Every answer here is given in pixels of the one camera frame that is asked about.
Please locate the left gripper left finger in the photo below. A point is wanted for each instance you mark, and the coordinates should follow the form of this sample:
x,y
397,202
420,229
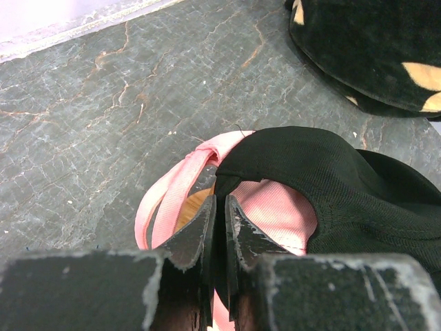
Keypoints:
x,y
167,288

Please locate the pink cap with R logo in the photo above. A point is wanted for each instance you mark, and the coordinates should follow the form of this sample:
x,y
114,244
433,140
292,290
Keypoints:
x,y
281,212

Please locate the black cap gold R logo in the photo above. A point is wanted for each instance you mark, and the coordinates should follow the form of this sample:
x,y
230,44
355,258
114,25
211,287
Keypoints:
x,y
365,202

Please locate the black floral blanket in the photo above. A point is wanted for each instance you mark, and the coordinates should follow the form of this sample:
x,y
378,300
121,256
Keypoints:
x,y
383,56

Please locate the wooden hat stand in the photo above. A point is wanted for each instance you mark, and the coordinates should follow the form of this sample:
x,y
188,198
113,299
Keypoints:
x,y
191,206

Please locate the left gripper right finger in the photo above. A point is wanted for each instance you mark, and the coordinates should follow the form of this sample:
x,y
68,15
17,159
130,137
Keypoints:
x,y
270,288

